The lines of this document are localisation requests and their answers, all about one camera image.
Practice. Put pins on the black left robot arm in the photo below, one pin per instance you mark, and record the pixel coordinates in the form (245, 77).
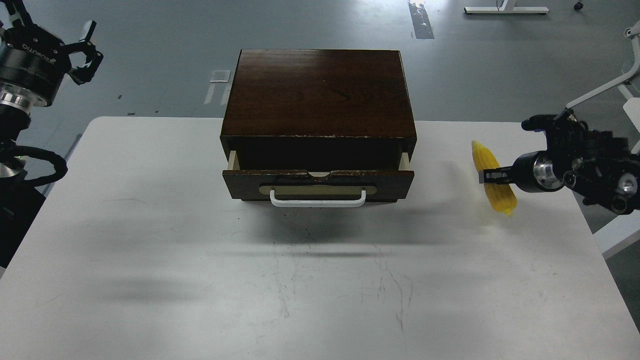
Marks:
(23, 170)

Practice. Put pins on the wooden drawer with white handle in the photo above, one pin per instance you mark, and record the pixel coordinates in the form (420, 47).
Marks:
(308, 189)

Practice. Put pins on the yellow corn cob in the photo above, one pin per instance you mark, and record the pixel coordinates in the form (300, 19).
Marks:
(500, 196)

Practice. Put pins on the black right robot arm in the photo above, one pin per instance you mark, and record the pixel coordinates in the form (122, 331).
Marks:
(594, 164)

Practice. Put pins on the white table leg base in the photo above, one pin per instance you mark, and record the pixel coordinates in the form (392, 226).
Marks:
(506, 7)

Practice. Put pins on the dark wooden drawer cabinet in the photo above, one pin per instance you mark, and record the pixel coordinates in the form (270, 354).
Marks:
(319, 110)

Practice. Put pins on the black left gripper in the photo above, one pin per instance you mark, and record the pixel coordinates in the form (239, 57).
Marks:
(32, 64)

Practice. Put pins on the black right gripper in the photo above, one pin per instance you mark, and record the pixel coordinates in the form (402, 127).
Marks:
(531, 172)

